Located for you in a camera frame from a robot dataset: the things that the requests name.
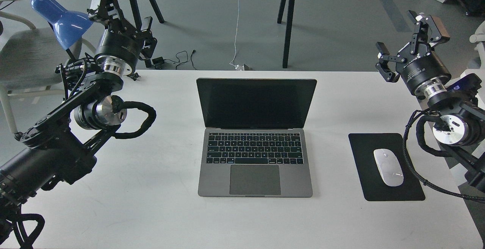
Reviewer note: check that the white computer mouse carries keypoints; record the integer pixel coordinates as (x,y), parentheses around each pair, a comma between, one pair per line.
(388,167)

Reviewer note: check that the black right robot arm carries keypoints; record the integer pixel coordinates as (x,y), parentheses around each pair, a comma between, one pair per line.
(453,118)

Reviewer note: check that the white office chair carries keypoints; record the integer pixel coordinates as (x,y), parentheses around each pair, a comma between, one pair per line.
(477,64)

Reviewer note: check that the blue desk lamp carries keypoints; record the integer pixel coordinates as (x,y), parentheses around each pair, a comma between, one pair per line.
(68,26)

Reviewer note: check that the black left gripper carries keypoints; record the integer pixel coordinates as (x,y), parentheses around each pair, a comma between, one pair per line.
(122,45)

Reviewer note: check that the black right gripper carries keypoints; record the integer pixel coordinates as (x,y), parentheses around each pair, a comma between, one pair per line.
(424,65)

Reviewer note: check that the grey chair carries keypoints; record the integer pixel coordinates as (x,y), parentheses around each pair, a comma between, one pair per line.
(28,61)

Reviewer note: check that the black mouse pad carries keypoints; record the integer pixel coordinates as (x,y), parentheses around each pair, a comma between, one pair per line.
(374,188)

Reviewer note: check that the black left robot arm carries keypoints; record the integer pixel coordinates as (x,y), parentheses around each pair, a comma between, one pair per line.
(61,146)

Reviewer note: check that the grey laptop notebook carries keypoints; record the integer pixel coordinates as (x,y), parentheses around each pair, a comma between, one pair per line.
(254,142)

